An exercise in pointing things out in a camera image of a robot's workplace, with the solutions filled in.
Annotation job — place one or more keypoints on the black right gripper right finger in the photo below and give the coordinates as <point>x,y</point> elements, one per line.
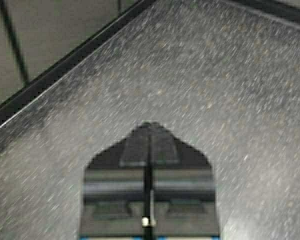
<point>181,188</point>

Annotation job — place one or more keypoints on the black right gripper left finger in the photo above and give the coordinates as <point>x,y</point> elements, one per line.
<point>114,188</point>

